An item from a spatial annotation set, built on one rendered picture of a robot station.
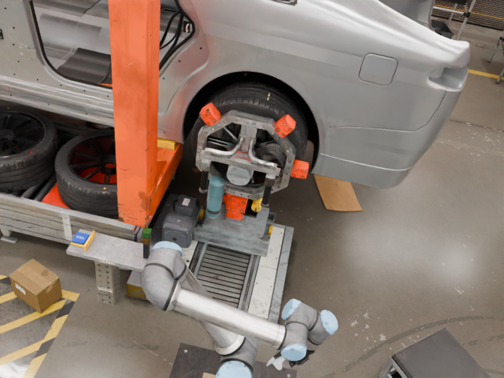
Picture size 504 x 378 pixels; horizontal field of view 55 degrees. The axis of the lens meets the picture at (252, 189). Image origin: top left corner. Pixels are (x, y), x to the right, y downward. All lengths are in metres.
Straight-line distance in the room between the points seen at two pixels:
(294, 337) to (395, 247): 2.01
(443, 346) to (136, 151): 1.89
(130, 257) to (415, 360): 1.58
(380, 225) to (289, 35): 1.89
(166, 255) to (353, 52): 1.34
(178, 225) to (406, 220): 1.90
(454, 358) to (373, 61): 1.59
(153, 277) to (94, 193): 1.29
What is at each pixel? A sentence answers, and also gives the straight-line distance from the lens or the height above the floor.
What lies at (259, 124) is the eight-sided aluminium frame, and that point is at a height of 1.11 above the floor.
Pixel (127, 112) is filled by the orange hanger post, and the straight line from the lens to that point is 2.31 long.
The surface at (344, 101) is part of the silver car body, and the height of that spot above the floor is 1.26.
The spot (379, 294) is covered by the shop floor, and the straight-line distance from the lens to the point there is 3.42.
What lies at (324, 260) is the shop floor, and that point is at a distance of 3.47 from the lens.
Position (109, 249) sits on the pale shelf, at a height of 0.45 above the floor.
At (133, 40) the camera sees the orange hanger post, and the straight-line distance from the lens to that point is 2.12.
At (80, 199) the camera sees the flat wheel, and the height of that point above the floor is 0.42.
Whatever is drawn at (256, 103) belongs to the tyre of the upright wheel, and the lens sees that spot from 2.62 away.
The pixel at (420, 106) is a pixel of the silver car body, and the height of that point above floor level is 1.32.
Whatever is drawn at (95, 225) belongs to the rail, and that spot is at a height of 0.35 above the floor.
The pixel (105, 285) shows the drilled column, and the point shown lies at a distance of 2.95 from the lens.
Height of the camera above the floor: 2.52
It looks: 41 degrees down
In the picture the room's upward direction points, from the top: 11 degrees clockwise
